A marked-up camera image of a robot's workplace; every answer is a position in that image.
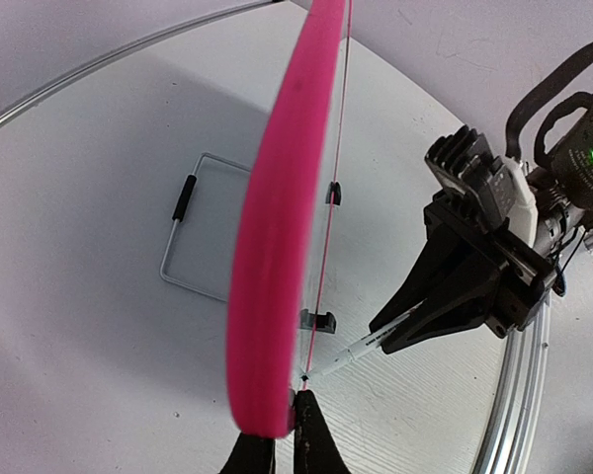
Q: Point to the wire whiteboard back stand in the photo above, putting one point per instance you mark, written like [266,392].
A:
[199,250]

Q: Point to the pink-framed whiteboard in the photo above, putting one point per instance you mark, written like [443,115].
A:
[273,238]

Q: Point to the green whiteboard marker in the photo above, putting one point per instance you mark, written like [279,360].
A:
[359,349]

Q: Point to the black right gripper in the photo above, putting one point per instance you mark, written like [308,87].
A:
[465,277]

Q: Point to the aluminium front rail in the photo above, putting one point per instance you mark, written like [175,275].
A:
[510,430]

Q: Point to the whiteboard stand foot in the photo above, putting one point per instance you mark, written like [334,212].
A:
[334,194]
[320,322]

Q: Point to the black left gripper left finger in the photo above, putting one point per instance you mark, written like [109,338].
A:
[251,454]

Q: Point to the right whiteboard stand foot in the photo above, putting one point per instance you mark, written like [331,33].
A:
[334,194]

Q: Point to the left whiteboard stand foot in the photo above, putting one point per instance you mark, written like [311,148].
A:
[320,322]

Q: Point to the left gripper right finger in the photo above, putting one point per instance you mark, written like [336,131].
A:
[315,450]

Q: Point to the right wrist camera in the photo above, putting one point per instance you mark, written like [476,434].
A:
[490,190]

